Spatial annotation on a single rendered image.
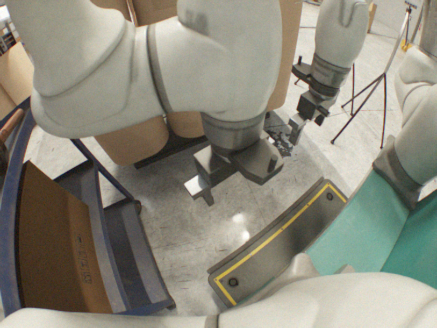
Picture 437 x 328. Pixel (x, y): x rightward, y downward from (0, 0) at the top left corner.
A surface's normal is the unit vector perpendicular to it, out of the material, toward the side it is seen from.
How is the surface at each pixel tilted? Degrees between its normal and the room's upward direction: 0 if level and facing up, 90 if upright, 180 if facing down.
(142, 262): 0
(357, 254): 0
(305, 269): 16
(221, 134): 90
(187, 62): 71
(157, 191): 0
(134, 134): 90
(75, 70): 58
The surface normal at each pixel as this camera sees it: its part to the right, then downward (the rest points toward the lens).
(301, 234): -0.06, -0.55
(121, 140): 0.42, 0.75
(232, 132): -0.08, 0.84
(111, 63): 0.85, 0.35
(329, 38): -0.76, 0.58
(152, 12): -0.30, 0.81
